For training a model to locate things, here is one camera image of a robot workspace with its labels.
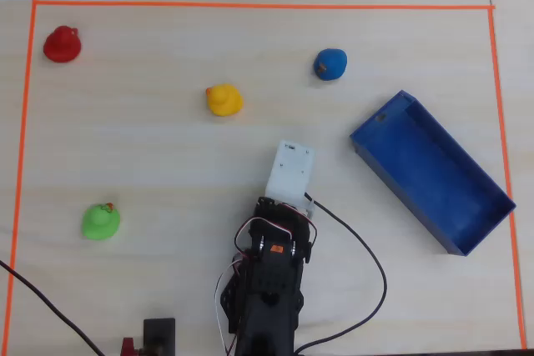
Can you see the blue rubber duck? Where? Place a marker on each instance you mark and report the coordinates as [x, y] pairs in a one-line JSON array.
[[331, 63]]

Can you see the blue plastic box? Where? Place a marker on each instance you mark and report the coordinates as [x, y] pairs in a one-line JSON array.
[[434, 172]]

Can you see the red rubber duck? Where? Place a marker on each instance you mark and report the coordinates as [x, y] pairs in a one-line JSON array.
[[61, 45]]

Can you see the yellow rubber duck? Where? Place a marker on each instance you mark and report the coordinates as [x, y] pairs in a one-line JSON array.
[[224, 101]]

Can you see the red clamp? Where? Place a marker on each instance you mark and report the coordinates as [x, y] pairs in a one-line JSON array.
[[127, 347]]

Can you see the black camera stand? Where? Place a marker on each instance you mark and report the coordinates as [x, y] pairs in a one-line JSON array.
[[159, 333]]

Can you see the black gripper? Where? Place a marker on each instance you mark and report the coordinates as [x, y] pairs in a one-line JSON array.
[[267, 207]]

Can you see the orange tape strip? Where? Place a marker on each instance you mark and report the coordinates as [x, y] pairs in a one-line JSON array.
[[505, 164], [267, 6], [18, 164]]

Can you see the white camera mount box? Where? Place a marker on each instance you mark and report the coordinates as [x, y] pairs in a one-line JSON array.
[[292, 172]]

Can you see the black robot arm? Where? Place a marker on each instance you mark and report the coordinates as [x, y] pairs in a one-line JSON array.
[[271, 289]]

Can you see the green rubber duck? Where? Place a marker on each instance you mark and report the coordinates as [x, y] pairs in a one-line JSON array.
[[100, 222]]

